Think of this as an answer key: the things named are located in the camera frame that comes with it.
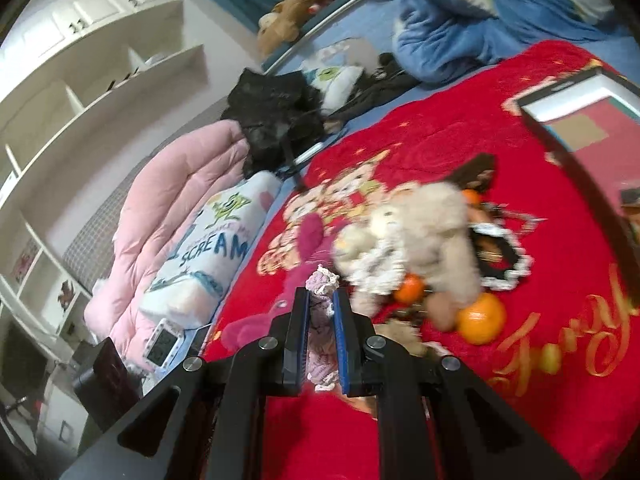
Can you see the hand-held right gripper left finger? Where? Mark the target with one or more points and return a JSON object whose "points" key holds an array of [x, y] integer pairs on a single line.
{"points": [[296, 340]]}

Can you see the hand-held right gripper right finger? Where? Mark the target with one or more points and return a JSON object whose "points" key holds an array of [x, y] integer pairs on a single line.
{"points": [[344, 345]]}

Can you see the pink knitted doll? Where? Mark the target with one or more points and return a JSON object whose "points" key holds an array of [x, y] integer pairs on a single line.
{"points": [[322, 285]]}

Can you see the black white box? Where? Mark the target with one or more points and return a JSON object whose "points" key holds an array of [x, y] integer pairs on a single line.
{"points": [[560, 150]]}

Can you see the long white printed pillow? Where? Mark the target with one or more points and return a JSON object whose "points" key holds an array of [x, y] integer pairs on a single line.
{"points": [[215, 250]]}

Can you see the beige plush bear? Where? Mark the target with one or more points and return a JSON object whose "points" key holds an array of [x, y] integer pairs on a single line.
{"points": [[425, 240]]}

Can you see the white digital clock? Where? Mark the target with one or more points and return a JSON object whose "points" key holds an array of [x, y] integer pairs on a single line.
{"points": [[162, 347]]}

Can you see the large orange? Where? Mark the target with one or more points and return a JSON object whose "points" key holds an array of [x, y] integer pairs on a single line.
{"points": [[480, 317]]}

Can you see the black box device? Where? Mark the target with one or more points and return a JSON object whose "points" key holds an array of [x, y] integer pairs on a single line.
{"points": [[107, 372]]}

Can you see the pink quilt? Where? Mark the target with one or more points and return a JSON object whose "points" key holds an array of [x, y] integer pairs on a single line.
{"points": [[165, 200]]}

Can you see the red printed blanket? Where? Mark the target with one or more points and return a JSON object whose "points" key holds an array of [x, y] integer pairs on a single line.
{"points": [[525, 410]]}

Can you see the small yellow green fruit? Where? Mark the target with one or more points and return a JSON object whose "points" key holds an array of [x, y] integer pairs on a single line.
{"points": [[547, 360]]}

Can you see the brown fuzzy plush piece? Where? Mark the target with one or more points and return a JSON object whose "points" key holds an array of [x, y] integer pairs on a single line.
{"points": [[475, 170]]}

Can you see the grey checkered mat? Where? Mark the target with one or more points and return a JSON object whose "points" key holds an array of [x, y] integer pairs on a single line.
{"points": [[95, 232]]}

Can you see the black bag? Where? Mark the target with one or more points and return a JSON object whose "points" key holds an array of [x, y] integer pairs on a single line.
{"points": [[275, 105]]}

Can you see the dark clothing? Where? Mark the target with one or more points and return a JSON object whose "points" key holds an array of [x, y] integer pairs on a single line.
{"points": [[370, 85]]}

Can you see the small cartoon printed pillow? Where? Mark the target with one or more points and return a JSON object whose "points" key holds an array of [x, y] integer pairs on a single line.
{"points": [[332, 77]]}

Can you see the blue bed sheet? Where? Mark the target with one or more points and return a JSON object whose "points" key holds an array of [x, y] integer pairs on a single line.
{"points": [[350, 25]]}

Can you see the blue cartoon printed blanket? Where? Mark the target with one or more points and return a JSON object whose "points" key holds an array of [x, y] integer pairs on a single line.
{"points": [[450, 30]]}

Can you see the brown plush toy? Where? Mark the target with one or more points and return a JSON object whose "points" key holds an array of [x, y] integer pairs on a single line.
{"points": [[300, 7]]}

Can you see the white shelf unit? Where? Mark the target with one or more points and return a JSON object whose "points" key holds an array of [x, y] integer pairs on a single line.
{"points": [[75, 85]]}

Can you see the red book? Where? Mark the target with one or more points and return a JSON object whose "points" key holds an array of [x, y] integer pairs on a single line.
{"points": [[607, 115]]}

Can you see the curved metal bed rail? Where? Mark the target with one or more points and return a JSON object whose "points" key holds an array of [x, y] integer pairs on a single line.
{"points": [[320, 25]]}

